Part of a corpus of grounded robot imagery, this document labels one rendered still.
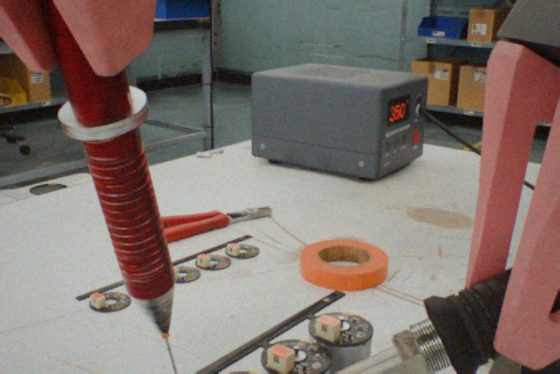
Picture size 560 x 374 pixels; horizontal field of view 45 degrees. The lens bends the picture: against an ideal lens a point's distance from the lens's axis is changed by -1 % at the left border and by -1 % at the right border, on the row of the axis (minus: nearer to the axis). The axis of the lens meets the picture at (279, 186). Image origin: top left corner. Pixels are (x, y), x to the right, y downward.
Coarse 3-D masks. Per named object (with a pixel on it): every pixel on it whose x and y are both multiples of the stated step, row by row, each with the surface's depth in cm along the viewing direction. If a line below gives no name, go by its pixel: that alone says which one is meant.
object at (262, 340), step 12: (324, 300) 28; (336, 300) 28; (300, 312) 27; (312, 312) 27; (288, 324) 26; (264, 336) 25; (276, 336) 25; (240, 348) 24; (252, 348) 24; (216, 360) 24; (228, 360) 24; (204, 372) 23; (216, 372) 23
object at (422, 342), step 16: (400, 336) 19; (416, 336) 18; (432, 336) 18; (384, 352) 19; (400, 352) 18; (416, 352) 18; (432, 352) 18; (352, 368) 19; (368, 368) 19; (384, 368) 19; (400, 368) 19; (416, 368) 18; (432, 368) 18
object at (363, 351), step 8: (344, 328) 26; (320, 344) 25; (368, 344) 25; (336, 352) 25; (344, 352) 25; (352, 352) 25; (360, 352) 25; (368, 352) 26; (336, 360) 25; (344, 360) 25; (352, 360) 25; (360, 360) 25; (336, 368) 25
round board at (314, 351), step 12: (264, 348) 24; (300, 348) 24; (312, 348) 24; (324, 348) 24; (264, 360) 24; (312, 360) 24; (324, 360) 24; (276, 372) 23; (288, 372) 23; (300, 372) 23; (312, 372) 23; (324, 372) 23
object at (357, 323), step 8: (336, 312) 27; (312, 320) 26; (344, 320) 26; (352, 320) 26; (360, 320) 27; (312, 328) 26; (352, 328) 26; (360, 328) 26; (368, 328) 26; (312, 336) 25; (344, 336) 25; (352, 336) 25; (368, 336) 25; (328, 344) 25; (336, 344) 25; (344, 344) 25; (352, 344) 25; (360, 344) 25
